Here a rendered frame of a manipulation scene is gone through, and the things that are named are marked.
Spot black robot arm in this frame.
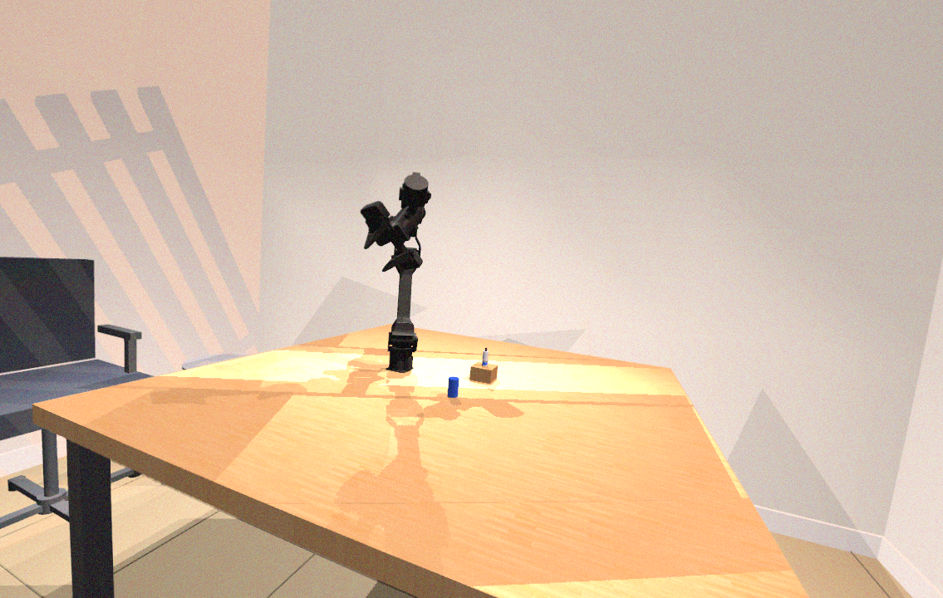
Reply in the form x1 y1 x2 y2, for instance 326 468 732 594
376 172 431 374

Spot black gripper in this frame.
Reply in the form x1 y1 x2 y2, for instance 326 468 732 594
360 201 423 272

